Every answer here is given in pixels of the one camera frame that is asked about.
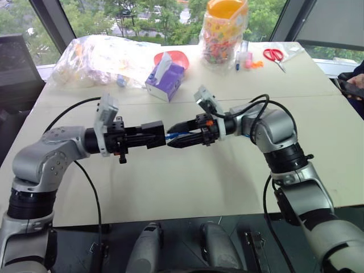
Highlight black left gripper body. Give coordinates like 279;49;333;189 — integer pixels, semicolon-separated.
103;115;129;165

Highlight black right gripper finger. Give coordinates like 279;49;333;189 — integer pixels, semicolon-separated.
167;133;204;150
169;119;200;134

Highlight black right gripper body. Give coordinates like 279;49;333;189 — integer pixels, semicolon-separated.
195;113;221;147

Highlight black phone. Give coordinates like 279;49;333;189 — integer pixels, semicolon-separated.
337;78;364;101

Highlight purple tissue box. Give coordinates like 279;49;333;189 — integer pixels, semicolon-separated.
144;52;186;104

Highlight person's bare hand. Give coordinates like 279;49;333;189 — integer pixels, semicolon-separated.
346;65;364;100

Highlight red plastic bowl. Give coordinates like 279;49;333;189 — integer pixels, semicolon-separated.
153;49;191;71

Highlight clear bag of white items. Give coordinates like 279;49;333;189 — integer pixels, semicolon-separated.
50;35;160;89

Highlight clear bag of colourful toys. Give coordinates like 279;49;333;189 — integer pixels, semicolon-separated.
198;0;249;75

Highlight dark rounded grey shape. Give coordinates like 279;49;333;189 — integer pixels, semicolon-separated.
133;221;165;273
200;221;243;273

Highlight flat clear plastic bag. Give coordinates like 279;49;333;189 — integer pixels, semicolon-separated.
283;42;305;61

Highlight black monitor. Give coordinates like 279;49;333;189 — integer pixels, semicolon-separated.
0;33;47;113

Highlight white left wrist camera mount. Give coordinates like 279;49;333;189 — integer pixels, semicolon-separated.
93;92;121;158

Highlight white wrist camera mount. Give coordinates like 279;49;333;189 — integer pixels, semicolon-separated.
193;84;229;142
93;92;121;158

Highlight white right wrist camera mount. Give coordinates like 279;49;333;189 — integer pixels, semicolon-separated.
193;84;229;142

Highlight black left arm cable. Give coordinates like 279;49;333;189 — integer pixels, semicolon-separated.
42;96;104;258

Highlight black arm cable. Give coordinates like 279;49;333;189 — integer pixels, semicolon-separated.
212;93;298;273
42;96;104;258

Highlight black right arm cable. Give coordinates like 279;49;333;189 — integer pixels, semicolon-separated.
212;93;298;273

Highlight red handled scissors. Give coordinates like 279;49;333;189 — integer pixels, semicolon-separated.
262;48;287;73

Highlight black metal bracket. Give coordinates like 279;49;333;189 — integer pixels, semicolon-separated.
243;231;267;273
89;224;111;273

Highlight dark window frame pillar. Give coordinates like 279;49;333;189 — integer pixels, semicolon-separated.
268;0;317;42
28;0;78;55

